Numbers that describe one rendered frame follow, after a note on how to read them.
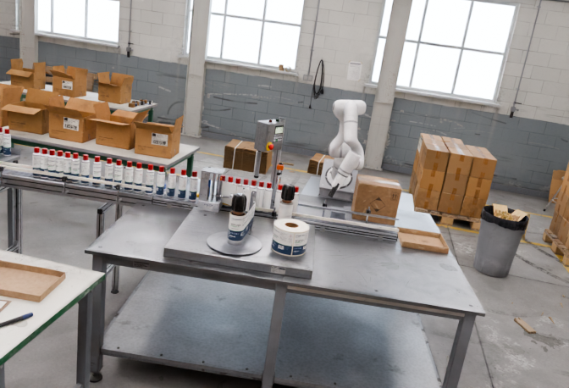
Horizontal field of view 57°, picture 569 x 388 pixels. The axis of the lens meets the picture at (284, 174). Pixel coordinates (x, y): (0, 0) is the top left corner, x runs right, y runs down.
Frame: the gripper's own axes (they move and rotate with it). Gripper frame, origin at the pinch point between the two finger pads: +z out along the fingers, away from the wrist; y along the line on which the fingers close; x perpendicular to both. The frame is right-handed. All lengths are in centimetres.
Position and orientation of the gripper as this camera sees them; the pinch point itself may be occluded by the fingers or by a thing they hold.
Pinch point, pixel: (331, 193)
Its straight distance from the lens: 346.0
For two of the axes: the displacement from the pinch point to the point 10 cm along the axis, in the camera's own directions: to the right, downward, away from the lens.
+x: 8.8, 4.7, 0.6
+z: -4.6, 8.4, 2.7
